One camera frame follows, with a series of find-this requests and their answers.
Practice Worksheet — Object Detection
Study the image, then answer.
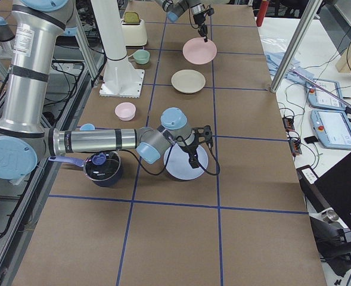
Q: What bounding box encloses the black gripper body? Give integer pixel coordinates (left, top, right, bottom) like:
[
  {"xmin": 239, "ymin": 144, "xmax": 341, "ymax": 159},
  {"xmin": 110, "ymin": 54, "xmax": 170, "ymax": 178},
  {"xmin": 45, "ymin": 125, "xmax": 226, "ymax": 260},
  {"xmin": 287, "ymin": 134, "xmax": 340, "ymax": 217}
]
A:
[
  {"xmin": 192, "ymin": 8, "xmax": 215, "ymax": 33},
  {"xmin": 187, "ymin": 125, "xmax": 213, "ymax": 158}
]

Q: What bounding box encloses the pink plate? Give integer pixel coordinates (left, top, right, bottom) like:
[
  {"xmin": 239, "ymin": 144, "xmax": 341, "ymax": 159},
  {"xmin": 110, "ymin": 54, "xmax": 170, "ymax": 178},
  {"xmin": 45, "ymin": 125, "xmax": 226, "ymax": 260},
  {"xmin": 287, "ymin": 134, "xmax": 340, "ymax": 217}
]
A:
[{"xmin": 182, "ymin": 38, "xmax": 217, "ymax": 65}]

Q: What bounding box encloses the blue plate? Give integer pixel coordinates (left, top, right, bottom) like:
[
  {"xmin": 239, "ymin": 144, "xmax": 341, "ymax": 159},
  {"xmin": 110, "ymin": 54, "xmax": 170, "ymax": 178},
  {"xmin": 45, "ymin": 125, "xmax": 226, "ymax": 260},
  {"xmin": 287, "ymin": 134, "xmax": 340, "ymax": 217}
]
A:
[{"xmin": 163, "ymin": 145, "xmax": 204, "ymax": 181}]

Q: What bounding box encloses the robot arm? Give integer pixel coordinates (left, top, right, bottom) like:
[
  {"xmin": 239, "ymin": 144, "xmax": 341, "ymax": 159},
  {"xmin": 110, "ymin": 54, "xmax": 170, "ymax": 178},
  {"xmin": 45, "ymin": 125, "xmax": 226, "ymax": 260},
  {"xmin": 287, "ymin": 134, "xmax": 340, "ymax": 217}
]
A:
[
  {"xmin": 155, "ymin": 0, "xmax": 215, "ymax": 42},
  {"xmin": 0, "ymin": 1, "xmax": 214, "ymax": 181}
]

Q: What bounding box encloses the beige plate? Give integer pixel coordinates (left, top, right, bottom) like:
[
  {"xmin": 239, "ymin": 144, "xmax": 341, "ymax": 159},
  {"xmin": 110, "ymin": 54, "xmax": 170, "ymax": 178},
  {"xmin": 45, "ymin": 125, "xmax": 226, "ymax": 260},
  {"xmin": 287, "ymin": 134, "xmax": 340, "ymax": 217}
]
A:
[{"xmin": 171, "ymin": 70, "xmax": 206, "ymax": 94}]

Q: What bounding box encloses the green bowl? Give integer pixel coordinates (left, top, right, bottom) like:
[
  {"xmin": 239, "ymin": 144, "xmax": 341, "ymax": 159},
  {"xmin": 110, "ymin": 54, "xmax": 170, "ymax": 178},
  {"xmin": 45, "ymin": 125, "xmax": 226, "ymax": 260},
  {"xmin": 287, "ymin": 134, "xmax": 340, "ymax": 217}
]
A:
[{"xmin": 133, "ymin": 49, "xmax": 150, "ymax": 65}]

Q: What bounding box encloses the red bottle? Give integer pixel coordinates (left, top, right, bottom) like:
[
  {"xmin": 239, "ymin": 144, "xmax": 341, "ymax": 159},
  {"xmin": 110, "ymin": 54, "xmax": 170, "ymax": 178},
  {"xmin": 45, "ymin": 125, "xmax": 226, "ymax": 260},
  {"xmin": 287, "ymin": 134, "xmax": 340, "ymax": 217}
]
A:
[{"xmin": 256, "ymin": 0, "xmax": 269, "ymax": 27}]

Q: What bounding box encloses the cream toaster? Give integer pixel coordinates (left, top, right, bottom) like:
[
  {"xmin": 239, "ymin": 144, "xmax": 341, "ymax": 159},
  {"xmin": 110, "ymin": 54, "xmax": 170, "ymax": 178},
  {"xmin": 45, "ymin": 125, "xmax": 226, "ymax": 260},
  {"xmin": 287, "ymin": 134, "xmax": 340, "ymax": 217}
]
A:
[{"xmin": 121, "ymin": 11, "xmax": 148, "ymax": 46}]

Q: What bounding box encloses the pink bowl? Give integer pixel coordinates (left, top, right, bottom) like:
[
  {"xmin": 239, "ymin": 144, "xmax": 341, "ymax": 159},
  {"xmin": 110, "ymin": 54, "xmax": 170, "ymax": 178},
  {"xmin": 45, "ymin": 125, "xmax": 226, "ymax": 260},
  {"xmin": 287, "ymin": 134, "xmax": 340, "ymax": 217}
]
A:
[{"xmin": 114, "ymin": 102, "xmax": 136, "ymax": 121}]

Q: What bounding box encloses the dark blue pot with lid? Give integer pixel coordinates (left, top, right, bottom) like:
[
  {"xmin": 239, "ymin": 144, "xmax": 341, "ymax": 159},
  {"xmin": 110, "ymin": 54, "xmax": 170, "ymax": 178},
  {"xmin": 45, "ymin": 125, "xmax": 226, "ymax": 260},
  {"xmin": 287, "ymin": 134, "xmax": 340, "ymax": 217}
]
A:
[{"xmin": 48, "ymin": 151, "xmax": 123, "ymax": 187}]

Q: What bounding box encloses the black power strip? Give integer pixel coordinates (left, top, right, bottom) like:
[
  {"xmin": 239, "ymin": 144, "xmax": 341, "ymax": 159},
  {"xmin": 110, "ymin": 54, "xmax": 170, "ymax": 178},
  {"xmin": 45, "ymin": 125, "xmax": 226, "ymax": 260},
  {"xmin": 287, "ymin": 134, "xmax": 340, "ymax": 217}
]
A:
[{"xmin": 282, "ymin": 116, "xmax": 302, "ymax": 157}]

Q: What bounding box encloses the light blue cloth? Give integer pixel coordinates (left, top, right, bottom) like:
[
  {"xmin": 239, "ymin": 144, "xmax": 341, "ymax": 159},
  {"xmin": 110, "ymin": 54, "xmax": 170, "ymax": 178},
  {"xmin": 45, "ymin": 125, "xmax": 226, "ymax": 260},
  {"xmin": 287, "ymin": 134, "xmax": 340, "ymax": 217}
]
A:
[{"xmin": 265, "ymin": 51, "xmax": 314, "ymax": 84}]

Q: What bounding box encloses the far teach pendant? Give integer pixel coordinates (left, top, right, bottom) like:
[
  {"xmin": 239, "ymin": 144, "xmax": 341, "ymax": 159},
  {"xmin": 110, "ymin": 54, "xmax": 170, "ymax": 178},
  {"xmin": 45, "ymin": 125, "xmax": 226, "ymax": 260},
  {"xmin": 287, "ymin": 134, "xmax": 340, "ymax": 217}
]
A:
[{"xmin": 306, "ymin": 79, "xmax": 346, "ymax": 111}]

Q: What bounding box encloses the teach pendant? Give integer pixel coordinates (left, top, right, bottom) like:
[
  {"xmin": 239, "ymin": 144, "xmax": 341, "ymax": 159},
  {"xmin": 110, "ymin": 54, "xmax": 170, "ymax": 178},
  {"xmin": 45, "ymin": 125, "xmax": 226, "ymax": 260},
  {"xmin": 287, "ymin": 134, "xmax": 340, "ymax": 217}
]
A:
[
  {"xmin": 310, "ymin": 109, "xmax": 351, "ymax": 150},
  {"xmin": 306, "ymin": 79, "xmax": 346, "ymax": 111}
]

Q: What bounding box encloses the near teach pendant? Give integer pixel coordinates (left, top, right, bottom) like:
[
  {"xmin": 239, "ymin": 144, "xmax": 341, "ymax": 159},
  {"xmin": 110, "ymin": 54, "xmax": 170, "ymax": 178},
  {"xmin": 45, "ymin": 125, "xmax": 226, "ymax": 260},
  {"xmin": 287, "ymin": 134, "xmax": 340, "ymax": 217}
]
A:
[{"xmin": 310, "ymin": 109, "xmax": 351, "ymax": 150}]

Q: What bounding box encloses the black laptop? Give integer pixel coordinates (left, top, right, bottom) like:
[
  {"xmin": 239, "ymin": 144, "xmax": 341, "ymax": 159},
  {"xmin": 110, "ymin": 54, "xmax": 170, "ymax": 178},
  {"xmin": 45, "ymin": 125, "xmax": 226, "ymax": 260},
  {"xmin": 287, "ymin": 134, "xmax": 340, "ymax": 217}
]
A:
[{"xmin": 315, "ymin": 152, "xmax": 351, "ymax": 229}]

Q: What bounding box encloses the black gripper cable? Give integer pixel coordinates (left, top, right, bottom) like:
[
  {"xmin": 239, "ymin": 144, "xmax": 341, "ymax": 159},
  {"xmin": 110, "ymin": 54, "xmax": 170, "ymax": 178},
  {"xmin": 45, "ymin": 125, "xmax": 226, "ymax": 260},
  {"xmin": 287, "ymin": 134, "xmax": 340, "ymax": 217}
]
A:
[{"xmin": 120, "ymin": 135, "xmax": 221, "ymax": 181}]

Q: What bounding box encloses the aluminium frame post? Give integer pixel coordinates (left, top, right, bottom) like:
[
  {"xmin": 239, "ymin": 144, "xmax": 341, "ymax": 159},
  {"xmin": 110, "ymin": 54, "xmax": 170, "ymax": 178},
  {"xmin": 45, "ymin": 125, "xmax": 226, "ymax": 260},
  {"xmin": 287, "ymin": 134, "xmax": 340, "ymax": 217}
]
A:
[{"xmin": 269, "ymin": 0, "xmax": 322, "ymax": 93}]

